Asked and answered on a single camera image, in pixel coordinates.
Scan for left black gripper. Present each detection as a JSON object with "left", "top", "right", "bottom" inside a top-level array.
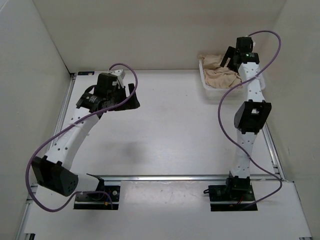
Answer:
[{"left": 107, "top": 83, "right": 140, "bottom": 112}]

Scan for beige trousers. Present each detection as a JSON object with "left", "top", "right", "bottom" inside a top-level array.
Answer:
[{"left": 198, "top": 54, "right": 242, "bottom": 89}]

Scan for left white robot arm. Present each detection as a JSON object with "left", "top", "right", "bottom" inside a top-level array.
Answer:
[{"left": 31, "top": 69, "right": 140, "bottom": 200}]

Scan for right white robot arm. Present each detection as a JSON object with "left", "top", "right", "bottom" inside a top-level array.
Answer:
[{"left": 220, "top": 36, "right": 272, "bottom": 201}]

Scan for white plastic basket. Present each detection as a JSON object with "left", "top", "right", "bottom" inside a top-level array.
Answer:
[{"left": 196, "top": 51, "right": 251, "bottom": 101}]

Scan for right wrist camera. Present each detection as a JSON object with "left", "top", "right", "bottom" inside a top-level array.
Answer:
[{"left": 246, "top": 33, "right": 257, "bottom": 48}]

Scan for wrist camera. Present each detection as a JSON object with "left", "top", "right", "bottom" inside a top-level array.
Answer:
[
  {"left": 246, "top": 33, "right": 257, "bottom": 48},
  {"left": 107, "top": 69, "right": 126, "bottom": 87}
]

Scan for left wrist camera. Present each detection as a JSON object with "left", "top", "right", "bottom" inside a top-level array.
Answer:
[{"left": 107, "top": 69, "right": 126, "bottom": 87}]

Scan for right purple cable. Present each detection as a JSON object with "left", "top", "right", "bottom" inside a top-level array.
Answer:
[{"left": 217, "top": 30, "right": 283, "bottom": 210}]

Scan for purple cable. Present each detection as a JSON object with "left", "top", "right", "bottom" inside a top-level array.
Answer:
[
  {"left": 217, "top": 30, "right": 283, "bottom": 210},
  {"left": 26, "top": 63, "right": 139, "bottom": 213}
]

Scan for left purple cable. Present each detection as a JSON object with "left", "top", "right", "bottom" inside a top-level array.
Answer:
[{"left": 26, "top": 63, "right": 139, "bottom": 213}]

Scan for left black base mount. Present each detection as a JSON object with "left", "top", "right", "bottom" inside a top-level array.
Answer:
[{"left": 73, "top": 181, "right": 121, "bottom": 211}]

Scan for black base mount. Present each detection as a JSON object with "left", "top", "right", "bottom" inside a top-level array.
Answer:
[
  {"left": 203, "top": 185, "right": 258, "bottom": 212},
  {"left": 73, "top": 181, "right": 121, "bottom": 211}
]

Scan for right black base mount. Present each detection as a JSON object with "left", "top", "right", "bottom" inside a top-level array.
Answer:
[{"left": 203, "top": 185, "right": 258, "bottom": 212}]

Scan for aluminium frame rail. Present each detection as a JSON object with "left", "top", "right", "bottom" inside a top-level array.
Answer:
[{"left": 14, "top": 72, "right": 313, "bottom": 240}]

